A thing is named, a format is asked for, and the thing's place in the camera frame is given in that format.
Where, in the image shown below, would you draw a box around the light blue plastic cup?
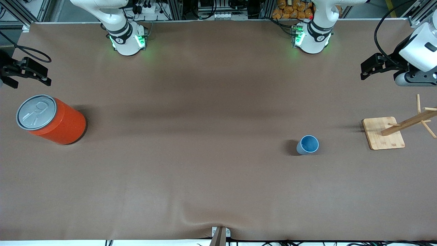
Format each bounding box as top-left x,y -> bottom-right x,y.
296,135 -> 320,156

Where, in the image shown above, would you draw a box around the wooden cup rack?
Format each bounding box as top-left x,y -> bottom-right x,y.
362,94 -> 437,150

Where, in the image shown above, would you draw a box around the orange packaged goods pile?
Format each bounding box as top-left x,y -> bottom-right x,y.
272,0 -> 314,19

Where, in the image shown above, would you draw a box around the white power strip black plugs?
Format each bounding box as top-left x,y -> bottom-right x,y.
133,0 -> 161,13

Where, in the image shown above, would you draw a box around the brown table cloth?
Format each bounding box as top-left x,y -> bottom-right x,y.
0,20 -> 437,241

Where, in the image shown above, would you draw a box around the aluminium frame profile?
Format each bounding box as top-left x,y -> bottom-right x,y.
406,0 -> 437,28
0,0 -> 46,33

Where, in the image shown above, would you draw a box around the aluminium post with bracket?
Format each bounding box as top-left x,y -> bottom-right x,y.
209,227 -> 231,246

